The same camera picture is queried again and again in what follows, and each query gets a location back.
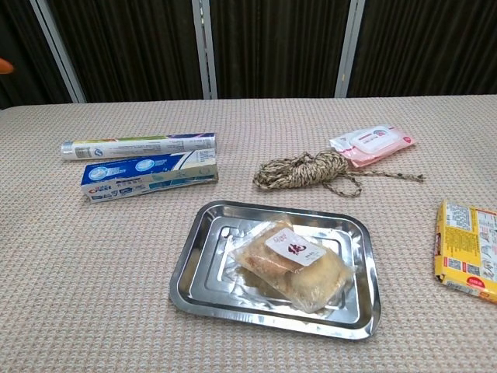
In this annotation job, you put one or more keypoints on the grey metal partition post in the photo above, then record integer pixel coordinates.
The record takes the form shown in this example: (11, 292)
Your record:
(204, 48)
(349, 48)
(58, 50)

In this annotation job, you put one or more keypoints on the pink wet wipes pack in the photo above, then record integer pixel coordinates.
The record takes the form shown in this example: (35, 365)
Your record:
(372, 144)

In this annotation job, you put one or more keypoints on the orange object at frame edge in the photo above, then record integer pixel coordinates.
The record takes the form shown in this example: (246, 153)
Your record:
(4, 66)

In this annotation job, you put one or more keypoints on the bagged pastry snack pack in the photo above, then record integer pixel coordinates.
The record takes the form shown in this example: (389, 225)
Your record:
(295, 268)

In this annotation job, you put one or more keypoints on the blue white toothpaste box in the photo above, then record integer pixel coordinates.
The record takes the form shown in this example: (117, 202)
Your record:
(151, 175)

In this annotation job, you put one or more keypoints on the stainless steel tray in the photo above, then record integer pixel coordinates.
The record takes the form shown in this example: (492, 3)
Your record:
(209, 272)

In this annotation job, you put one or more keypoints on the yellow printed snack package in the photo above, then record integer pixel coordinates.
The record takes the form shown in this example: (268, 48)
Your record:
(466, 248)

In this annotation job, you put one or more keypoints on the beige woven tablecloth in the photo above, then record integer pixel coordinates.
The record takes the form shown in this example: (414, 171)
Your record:
(97, 291)

